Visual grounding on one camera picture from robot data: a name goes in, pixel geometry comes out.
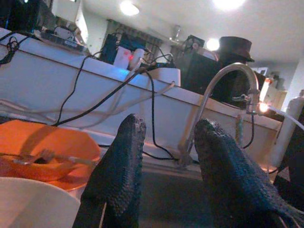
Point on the black speaker box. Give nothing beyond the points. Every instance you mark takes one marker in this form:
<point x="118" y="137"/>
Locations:
<point x="197" y="71"/>

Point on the chrome gooseneck faucet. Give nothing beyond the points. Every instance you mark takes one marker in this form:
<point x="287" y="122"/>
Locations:
<point x="228" y="69"/>

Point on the silver fork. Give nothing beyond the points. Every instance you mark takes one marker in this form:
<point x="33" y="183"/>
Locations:
<point x="51" y="154"/>

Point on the round ceiling light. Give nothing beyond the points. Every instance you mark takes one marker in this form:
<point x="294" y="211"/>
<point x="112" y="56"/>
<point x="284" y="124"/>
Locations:
<point x="212" y="44"/>
<point x="228" y="3"/>
<point x="129" y="7"/>

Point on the black box blue front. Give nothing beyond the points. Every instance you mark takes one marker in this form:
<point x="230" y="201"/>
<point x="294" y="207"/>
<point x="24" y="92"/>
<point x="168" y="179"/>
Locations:
<point x="114" y="45"/>

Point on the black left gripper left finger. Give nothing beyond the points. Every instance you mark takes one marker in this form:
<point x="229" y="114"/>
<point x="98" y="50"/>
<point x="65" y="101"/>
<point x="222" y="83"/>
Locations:
<point x="116" y="180"/>

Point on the stainless steel sink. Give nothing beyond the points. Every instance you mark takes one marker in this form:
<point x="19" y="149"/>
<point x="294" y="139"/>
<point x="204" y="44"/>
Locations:
<point x="166" y="202"/>

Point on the dark brown hat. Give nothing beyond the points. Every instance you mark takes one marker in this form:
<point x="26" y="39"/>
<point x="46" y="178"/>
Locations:
<point x="235" y="47"/>

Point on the white bowl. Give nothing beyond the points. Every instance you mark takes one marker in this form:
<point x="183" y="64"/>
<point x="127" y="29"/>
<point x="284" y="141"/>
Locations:
<point x="28" y="204"/>

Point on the white cylinder bottle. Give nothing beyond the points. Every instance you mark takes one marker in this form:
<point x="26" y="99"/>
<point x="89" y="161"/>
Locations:
<point x="285" y="142"/>

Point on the orange plate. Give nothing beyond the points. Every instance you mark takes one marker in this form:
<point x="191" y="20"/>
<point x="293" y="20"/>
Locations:
<point x="71" y="186"/>

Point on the orange bowl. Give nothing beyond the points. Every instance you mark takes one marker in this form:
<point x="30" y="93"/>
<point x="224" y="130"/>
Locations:
<point x="59" y="137"/>

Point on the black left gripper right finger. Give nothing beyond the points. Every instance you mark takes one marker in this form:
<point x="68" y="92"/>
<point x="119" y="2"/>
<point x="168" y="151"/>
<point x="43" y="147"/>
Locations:
<point x="232" y="180"/>

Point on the white adapter red light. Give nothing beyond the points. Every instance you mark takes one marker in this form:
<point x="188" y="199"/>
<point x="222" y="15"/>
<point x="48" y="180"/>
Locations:
<point x="122" y="57"/>

